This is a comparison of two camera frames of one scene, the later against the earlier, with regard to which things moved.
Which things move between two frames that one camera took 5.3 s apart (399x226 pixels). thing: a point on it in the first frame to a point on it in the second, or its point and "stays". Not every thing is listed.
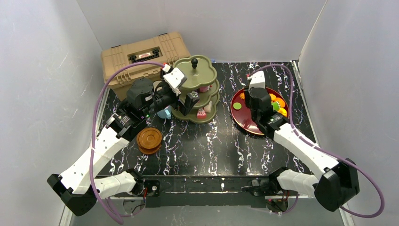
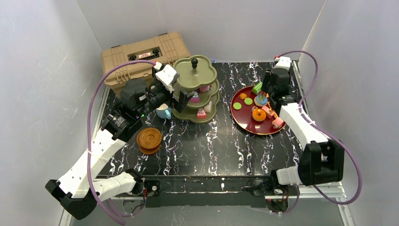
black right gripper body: (255, 101) to (271, 83)
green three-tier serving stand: (199, 98) stays
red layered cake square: (203, 89) stays
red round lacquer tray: (243, 115) stays
